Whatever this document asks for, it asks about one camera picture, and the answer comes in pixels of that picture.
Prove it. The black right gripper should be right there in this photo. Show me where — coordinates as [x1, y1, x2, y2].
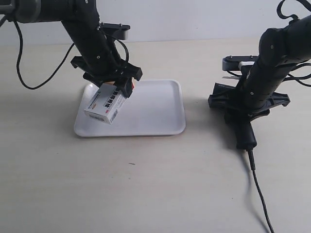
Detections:
[208, 60, 291, 124]

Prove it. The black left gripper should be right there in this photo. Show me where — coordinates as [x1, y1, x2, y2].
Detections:
[70, 31, 142, 98]

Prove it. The white red medicine box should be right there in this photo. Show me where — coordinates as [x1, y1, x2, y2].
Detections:
[83, 82, 128, 125]

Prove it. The black handheld barcode scanner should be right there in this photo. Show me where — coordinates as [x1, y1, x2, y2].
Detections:
[208, 83, 257, 151]

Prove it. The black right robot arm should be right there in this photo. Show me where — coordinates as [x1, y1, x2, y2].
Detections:
[208, 17, 311, 124]

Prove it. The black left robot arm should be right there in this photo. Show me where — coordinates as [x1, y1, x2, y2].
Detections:
[0, 0, 142, 98]

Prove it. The white plastic tray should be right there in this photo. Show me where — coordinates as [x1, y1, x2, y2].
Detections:
[73, 80, 186, 137]

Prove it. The black scanner cable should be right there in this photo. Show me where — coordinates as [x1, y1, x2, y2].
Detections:
[246, 147, 275, 233]

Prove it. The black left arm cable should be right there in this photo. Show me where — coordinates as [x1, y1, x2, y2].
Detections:
[12, 20, 76, 90]

